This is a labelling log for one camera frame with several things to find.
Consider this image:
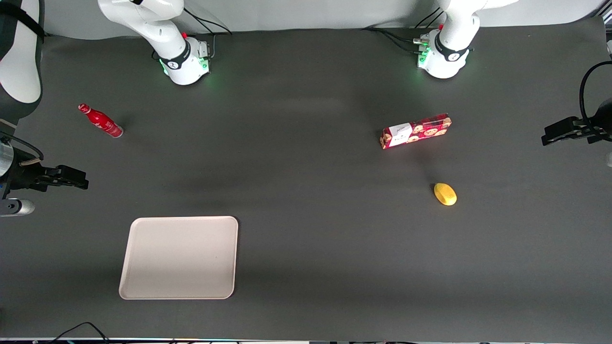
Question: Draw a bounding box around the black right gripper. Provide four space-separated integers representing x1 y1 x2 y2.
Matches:
0 161 90 199

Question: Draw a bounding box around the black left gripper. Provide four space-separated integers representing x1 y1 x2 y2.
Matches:
541 97 612 146

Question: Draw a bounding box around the red coke bottle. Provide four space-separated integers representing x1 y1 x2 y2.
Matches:
78 103 124 139

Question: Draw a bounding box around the beige plastic tray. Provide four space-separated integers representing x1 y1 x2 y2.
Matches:
118 215 239 301

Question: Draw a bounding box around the yellow lemon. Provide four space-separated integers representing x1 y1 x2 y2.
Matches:
433 182 458 206

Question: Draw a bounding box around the red cookie box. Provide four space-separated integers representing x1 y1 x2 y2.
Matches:
380 113 453 150

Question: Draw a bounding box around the black cable loop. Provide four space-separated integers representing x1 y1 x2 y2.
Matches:
579 61 612 126

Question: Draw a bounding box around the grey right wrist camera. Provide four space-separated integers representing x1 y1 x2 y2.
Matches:
0 198 35 217

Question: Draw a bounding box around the thin black cable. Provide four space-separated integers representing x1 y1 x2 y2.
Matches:
48 322 112 344

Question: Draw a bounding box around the black arm base cable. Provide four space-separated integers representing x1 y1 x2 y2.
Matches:
415 7 446 30
361 27 429 54
183 7 234 59

